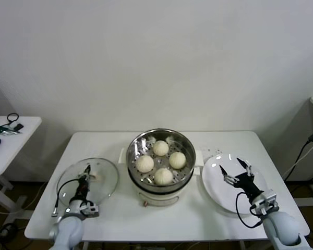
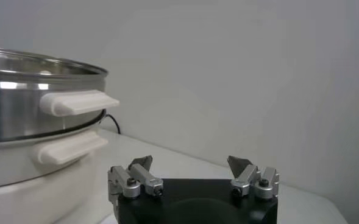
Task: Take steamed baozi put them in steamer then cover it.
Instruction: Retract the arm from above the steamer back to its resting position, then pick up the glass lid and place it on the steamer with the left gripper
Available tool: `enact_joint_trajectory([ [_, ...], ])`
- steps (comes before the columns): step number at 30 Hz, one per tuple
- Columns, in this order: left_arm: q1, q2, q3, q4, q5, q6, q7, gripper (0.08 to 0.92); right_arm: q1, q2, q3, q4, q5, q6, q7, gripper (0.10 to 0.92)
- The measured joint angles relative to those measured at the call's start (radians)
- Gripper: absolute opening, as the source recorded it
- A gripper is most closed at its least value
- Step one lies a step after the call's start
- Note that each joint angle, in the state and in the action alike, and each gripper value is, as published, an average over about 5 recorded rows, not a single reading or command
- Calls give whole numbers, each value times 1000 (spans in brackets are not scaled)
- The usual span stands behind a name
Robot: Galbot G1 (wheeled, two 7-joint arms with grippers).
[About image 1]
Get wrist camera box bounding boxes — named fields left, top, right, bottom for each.
left=81, top=202, right=100, bottom=218
left=250, top=189, right=279, bottom=216

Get white cabinet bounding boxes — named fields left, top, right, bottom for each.
left=284, top=96, right=313, bottom=183

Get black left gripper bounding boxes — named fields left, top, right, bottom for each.
left=75, top=164, right=93, bottom=201

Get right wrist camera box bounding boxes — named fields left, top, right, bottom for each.
left=250, top=189, right=279, bottom=216

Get green handled tool set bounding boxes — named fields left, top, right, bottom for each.
left=0, top=124, right=21, bottom=136

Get white steamed baozi bun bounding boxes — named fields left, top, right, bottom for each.
left=154, top=168, right=174, bottom=186
left=135, top=155, right=155, bottom=173
left=169, top=152, right=187, bottom=169
left=153, top=140, right=170, bottom=156

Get round glass pot lid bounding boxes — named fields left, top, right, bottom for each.
left=56, top=157, right=119, bottom=206

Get perforated steel steamer basket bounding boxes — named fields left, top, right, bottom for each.
left=118, top=128, right=204, bottom=189

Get white electric cooker base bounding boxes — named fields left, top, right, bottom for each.
left=127, top=166, right=200, bottom=208

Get white side table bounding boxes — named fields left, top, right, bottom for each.
left=0, top=116, right=43, bottom=209

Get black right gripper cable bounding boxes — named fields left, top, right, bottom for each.
left=235, top=191, right=263, bottom=229

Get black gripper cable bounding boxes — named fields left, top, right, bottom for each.
left=51, top=178, right=80, bottom=217
left=235, top=191, right=263, bottom=229

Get round white plate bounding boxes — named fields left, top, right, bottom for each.
left=201, top=153, right=269, bottom=215

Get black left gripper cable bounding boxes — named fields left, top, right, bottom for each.
left=51, top=178, right=80, bottom=217

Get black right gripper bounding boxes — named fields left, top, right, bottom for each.
left=220, top=157, right=264, bottom=200

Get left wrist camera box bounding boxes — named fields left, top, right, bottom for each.
left=81, top=202, right=100, bottom=218

